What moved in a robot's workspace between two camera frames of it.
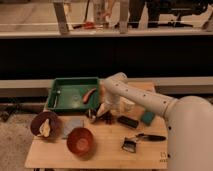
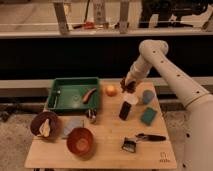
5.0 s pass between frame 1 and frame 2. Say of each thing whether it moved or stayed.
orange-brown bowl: stayed
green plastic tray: stayed
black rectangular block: moved
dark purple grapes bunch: moved
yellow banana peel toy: stayed
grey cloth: stayed
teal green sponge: stayed
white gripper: moved
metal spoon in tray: stayed
